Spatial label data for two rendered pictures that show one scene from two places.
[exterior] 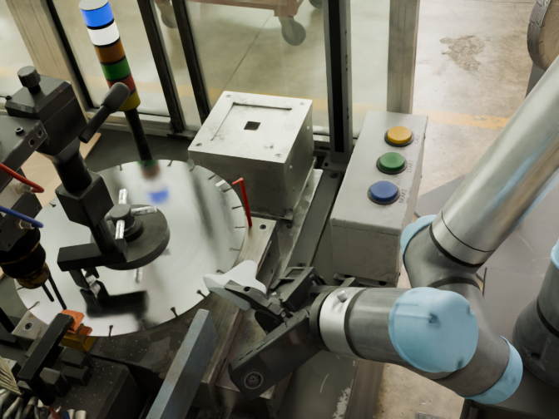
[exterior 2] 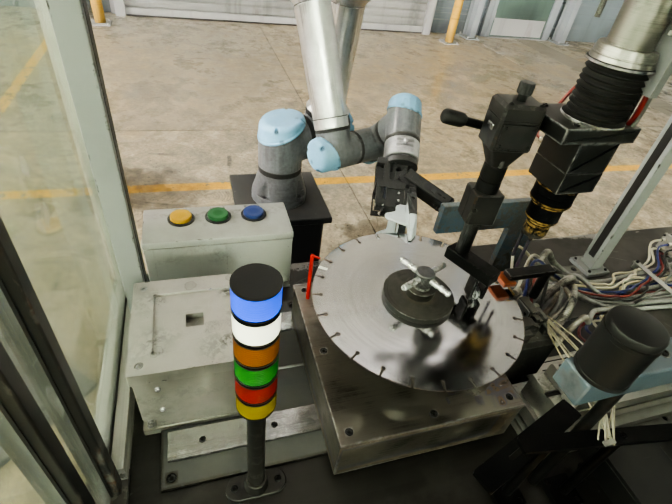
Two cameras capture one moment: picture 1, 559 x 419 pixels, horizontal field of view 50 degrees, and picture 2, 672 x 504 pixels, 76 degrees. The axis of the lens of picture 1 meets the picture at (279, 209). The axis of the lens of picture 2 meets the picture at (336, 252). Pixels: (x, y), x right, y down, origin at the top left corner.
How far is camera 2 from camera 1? 115 cm
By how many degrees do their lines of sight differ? 86
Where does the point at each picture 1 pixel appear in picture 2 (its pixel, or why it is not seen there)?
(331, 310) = (412, 146)
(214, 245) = (383, 247)
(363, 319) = (416, 126)
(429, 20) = not seen: outside the picture
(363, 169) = (230, 228)
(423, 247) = (344, 137)
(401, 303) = (410, 106)
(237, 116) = (180, 340)
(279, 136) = (209, 287)
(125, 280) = (449, 278)
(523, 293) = not seen: hidden behind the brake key
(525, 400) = (319, 203)
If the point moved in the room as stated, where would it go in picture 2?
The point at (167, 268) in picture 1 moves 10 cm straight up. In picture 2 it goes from (420, 261) to (436, 213)
